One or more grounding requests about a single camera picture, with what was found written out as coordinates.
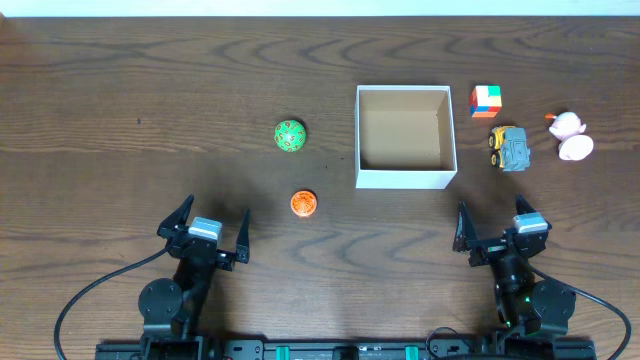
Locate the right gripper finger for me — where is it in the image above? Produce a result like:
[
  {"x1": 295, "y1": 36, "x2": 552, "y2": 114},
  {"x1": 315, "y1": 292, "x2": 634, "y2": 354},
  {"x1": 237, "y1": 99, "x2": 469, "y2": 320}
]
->
[
  {"x1": 515, "y1": 194, "x2": 536, "y2": 215},
  {"x1": 452, "y1": 201, "x2": 478, "y2": 252}
]

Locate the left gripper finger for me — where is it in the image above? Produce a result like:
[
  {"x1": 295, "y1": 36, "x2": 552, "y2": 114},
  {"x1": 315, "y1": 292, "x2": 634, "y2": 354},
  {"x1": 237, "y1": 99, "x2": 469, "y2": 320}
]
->
[
  {"x1": 235, "y1": 210, "x2": 250, "y2": 263},
  {"x1": 157, "y1": 194, "x2": 194, "y2": 236}
]

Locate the yellow grey toy truck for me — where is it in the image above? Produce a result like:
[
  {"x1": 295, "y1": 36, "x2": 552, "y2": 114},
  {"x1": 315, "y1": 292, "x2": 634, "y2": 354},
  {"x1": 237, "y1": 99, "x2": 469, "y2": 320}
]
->
[{"x1": 488, "y1": 126, "x2": 530, "y2": 172}]

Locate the pink duck toy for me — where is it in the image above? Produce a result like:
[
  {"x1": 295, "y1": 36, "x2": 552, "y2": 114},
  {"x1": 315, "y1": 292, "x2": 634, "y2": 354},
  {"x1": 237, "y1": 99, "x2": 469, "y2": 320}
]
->
[{"x1": 545, "y1": 112, "x2": 594, "y2": 161}]

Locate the colourful puzzle cube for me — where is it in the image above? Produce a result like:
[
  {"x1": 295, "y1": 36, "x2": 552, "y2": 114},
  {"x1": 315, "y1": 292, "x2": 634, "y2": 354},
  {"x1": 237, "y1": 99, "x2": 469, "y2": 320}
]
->
[{"x1": 469, "y1": 85, "x2": 502, "y2": 118}]

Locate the green ball with orange numbers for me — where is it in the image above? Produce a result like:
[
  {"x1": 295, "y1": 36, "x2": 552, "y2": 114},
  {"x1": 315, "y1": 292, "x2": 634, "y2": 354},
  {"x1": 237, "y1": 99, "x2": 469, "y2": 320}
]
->
[{"x1": 274, "y1": 119, "x2": 306, "y2": 152}]

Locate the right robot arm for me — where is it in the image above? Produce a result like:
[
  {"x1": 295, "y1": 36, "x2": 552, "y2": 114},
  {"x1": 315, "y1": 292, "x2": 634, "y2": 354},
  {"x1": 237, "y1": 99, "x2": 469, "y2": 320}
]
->
[{"x1": 452, "y1": 196, "x2": 592, "y2": 359}]

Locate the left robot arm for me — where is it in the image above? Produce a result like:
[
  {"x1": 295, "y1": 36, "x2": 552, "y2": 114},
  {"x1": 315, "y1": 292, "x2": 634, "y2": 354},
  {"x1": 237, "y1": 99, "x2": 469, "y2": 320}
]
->
[{"x1": 138, "y1": 195, "x2": 250, "y2": 359}]

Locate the orange round disc toy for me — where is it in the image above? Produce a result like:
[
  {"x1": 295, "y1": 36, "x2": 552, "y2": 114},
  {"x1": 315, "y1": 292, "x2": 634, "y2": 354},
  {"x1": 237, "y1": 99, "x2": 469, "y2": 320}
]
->
[{"x1": 290, "y1": 190, "x2": 318, "y2": 218}]

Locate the white cardboard box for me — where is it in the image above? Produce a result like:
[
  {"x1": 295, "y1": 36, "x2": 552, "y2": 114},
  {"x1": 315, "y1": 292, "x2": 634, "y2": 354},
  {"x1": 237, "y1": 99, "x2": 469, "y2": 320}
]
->
[{"x1": 354, "y1": 85, "x2": 458, "y2": 190}]

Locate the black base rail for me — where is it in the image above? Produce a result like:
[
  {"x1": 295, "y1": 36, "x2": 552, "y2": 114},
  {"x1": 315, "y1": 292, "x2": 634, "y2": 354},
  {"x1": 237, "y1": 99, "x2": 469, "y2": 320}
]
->
[{"x1": 95, "y1": 338, "x2": 596, "y2": 360}]

